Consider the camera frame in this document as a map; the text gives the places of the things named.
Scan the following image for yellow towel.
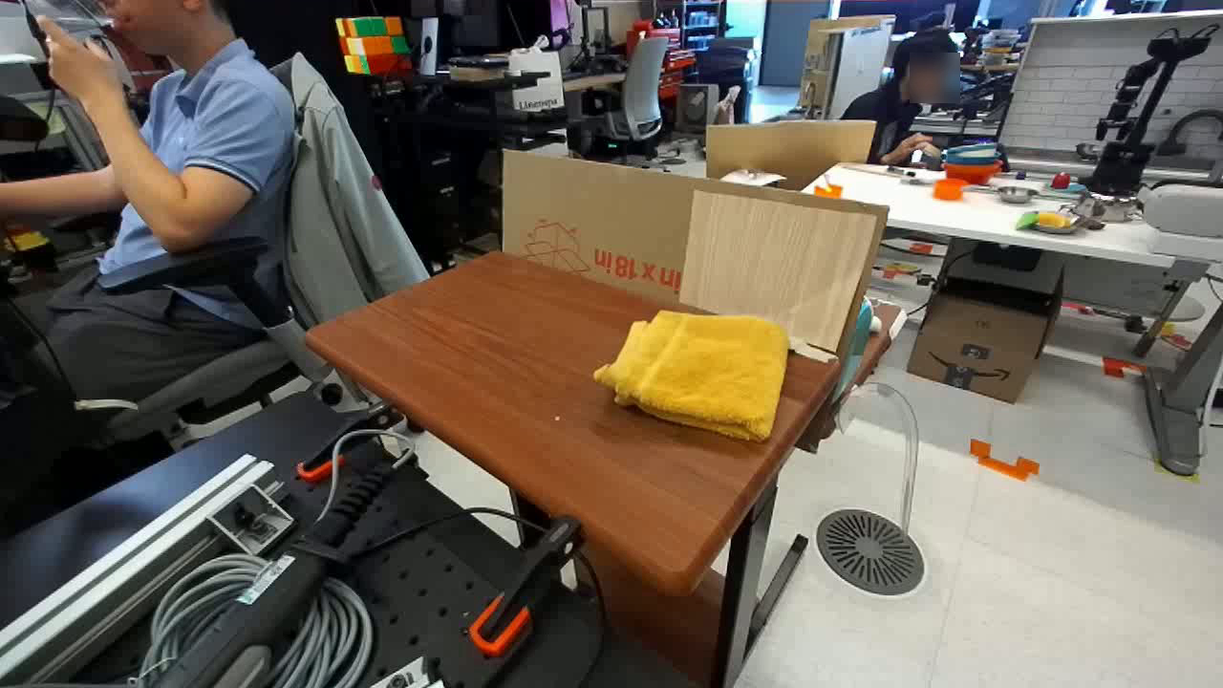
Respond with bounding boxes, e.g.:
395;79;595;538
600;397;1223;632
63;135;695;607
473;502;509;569
591;310;789;441

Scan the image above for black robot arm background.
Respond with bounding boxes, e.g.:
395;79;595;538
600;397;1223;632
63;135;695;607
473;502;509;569
1087;28;1212;194

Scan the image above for large brown cardboard box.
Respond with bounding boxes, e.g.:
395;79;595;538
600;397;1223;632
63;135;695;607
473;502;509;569
502;152;698;304

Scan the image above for light wooden board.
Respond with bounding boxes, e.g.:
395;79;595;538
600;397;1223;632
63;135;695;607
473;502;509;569
681;190;888;361

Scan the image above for open cardboard box behind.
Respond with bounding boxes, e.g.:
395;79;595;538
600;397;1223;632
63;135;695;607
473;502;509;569
709;119;875;190

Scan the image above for black table leg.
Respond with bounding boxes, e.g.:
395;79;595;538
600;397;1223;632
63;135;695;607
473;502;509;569
711;490;810;688

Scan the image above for grey office chair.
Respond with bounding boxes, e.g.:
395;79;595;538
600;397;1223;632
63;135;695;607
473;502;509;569
74;53;428;445

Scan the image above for round floor drain grate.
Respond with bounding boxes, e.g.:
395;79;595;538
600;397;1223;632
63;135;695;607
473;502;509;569
819;510;925;595

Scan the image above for orange bowl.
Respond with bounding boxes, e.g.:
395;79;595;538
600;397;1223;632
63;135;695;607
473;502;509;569
933;177;968;202

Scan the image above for small cardboard box on floor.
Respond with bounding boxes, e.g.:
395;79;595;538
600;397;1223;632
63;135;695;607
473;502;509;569
906;265;1063;403

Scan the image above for colourful cube stack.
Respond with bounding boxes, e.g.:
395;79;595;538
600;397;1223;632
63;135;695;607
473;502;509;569
337;14;414;78

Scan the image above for person in black shirt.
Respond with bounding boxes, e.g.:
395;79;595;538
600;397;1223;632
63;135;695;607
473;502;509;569
845;30;954;165

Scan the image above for man in blue polo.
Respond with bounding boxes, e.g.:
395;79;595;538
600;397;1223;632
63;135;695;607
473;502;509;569
0;0;295;397

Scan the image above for white work table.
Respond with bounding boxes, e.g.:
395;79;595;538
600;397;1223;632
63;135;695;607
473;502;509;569
810;165;1223;477

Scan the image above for white pegboard panel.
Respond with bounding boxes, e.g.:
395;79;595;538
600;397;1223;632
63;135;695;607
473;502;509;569
1000;13;1223;157

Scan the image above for orange-handled black clamp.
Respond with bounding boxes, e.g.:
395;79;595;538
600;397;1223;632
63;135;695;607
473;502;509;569
467;519;582;659

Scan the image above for coiled grey cables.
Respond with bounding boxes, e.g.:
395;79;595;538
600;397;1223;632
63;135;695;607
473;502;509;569
131;551;377;688

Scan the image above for orange bracket on floor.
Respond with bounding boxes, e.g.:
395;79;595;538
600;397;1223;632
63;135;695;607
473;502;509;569
970;441;1041;483

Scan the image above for aluminium extrusion rail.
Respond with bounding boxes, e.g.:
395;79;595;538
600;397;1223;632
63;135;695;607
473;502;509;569
0;456;272;673

